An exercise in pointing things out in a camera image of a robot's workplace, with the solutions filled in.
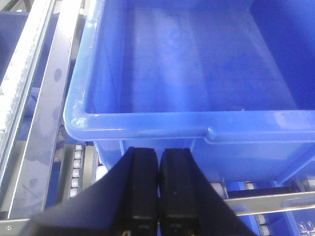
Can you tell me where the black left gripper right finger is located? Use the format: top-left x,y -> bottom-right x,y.
159,148 -> 254,236

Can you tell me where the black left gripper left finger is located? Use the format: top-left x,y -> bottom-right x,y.
21,147 -> 158,236

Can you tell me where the lower roller track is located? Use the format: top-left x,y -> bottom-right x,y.
68,145 -> 85,198

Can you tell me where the blue bin front left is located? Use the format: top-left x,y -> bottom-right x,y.
63,0 -> 315,183

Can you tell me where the white roller conveyor track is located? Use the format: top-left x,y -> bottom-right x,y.
0,0 -> 54,148

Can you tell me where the steel shelf divider rail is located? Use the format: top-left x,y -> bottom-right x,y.
8,0 -> 85,219

